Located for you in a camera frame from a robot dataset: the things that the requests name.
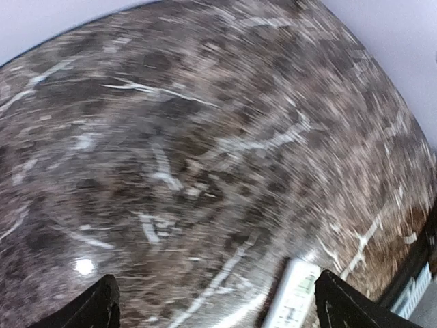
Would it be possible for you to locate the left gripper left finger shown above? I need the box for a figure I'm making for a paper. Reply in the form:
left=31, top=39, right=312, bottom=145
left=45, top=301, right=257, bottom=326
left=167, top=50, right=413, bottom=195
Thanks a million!
left=42, top=275, right=121, bottom=328

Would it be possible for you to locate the white slotted cable duct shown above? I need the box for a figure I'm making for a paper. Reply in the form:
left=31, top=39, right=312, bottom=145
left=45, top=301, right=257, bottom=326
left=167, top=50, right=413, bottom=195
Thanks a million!
left=391, top=262, right=432, bottom=320

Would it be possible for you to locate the white remote control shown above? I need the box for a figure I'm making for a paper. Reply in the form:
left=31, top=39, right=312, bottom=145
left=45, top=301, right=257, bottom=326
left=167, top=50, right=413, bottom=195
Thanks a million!
left=262, top=258, right=322, bottom=328

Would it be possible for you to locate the black front rail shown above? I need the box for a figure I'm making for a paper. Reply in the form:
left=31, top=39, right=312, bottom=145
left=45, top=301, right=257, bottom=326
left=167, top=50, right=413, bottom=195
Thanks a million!
left=377, top=219, right=436, bottom=310

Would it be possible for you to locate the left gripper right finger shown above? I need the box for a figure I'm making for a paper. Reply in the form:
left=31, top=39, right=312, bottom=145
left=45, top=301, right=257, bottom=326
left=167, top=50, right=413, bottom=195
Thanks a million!
left=315, top=269, right=417, bottom=328

